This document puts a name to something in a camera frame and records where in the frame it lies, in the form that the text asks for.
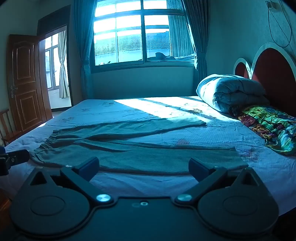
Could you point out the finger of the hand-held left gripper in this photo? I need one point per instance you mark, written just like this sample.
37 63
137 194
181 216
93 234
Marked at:
16 157

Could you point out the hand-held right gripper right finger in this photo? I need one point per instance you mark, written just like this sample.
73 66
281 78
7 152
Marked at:
198 169

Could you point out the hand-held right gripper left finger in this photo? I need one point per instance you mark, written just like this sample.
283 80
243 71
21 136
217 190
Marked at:
89 168

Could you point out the grey-green towel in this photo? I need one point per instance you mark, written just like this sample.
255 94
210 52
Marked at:
138 157

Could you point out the wooden chair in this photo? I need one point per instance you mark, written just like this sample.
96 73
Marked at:
9 134

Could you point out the bed with blue floral sheet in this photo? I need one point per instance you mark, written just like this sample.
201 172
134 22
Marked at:
104 111

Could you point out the brown wooden door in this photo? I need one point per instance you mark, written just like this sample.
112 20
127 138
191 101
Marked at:
25 81

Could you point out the white pillow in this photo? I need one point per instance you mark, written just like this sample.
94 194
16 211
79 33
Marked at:
229 92

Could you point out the colourful patterned pillow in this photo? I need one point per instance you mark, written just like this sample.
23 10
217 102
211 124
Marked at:
270 125

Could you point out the pale tied curtain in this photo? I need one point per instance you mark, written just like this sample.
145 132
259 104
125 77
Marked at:
63 69

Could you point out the dark item on windowsill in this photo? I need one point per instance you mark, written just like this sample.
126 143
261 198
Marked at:
160 56

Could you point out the teal curtain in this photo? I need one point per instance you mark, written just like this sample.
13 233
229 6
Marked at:
83 46
198 46

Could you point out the red and white headboard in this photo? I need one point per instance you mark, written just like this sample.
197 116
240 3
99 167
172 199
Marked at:
275 71

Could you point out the white sheer curtain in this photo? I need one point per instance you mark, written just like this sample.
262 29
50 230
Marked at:
179 34

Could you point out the large window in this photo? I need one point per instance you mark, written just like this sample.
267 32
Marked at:
129 34

